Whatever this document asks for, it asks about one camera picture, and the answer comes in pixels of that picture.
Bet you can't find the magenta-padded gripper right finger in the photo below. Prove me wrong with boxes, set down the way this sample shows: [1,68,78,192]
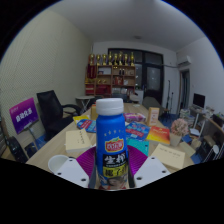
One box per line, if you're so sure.
[127,144,172,189]

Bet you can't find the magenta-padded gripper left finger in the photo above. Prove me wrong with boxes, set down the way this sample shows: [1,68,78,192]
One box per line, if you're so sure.
[54,146,98,190]

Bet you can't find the blue drink bottle white cap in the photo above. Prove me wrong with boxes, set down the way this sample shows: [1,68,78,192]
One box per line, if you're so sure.
[95,97,129,192]

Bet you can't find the large beige book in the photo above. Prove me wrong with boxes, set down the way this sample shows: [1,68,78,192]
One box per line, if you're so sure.
[150,143,186,170]

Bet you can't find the teal book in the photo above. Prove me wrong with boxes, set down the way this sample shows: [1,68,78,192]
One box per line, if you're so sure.
[126,137,150,157]

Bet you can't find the small beige book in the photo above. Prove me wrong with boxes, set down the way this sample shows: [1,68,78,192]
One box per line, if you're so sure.
[64,128,93,154]

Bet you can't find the orange book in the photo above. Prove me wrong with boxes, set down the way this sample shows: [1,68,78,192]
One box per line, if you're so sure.
[145,125,172,146]

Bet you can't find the blue printed booklet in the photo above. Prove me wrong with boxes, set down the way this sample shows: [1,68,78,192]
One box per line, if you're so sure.
[125,121,151,140]

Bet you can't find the blue and red booklet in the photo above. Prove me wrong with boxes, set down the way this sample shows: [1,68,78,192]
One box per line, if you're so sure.
[76,118,98,134]

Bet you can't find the pink flowers in white pot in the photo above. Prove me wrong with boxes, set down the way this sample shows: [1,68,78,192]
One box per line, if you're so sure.
[169,117,190,148]

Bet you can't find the orange standing card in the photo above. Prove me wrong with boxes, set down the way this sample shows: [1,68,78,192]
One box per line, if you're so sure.
[146,106,160,128]

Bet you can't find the yellow booklet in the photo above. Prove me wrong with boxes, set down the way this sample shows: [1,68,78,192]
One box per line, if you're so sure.
[72,114,90,123]

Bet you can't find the pink box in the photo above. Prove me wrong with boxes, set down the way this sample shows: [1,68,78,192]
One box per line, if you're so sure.
[123,112,147,123]

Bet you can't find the yellow gift box red ribbon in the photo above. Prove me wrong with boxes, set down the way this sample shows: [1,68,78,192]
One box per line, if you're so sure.
[90,103,98,121]

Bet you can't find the black office chair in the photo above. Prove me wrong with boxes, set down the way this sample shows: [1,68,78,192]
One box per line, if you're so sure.
[35,89,82,141]

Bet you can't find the grey-brown armchair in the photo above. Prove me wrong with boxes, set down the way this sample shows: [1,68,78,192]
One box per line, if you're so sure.
[142,96,166,114]

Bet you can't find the white round stool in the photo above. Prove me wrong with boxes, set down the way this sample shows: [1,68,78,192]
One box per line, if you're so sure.
[203,143,222,164]

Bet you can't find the small round white table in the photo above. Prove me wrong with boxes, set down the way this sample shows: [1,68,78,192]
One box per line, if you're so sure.
[74,95,96,113]

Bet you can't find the purple sign board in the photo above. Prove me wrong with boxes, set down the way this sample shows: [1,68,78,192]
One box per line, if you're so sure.
[8,97,40,135]

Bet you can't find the black tripod stand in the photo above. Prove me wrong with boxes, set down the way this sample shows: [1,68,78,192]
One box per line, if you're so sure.
[165,79,175,113]

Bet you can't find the long wooden side desk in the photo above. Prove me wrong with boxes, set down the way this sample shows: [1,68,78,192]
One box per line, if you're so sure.
[189,106,224,158]

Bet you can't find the black computer monitor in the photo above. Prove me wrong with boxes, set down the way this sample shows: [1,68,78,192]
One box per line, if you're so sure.
[192,92,207,109]

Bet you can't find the dark glass door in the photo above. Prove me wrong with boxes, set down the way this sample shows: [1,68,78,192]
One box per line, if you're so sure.
[107,48,165,105]

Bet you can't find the wooden shelf unit with trophies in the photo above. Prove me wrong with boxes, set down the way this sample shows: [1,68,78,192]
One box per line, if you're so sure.
[84,50,137,98]

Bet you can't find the white air conditioner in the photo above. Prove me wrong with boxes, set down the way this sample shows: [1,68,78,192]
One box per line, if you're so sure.
[176,54,193,67]

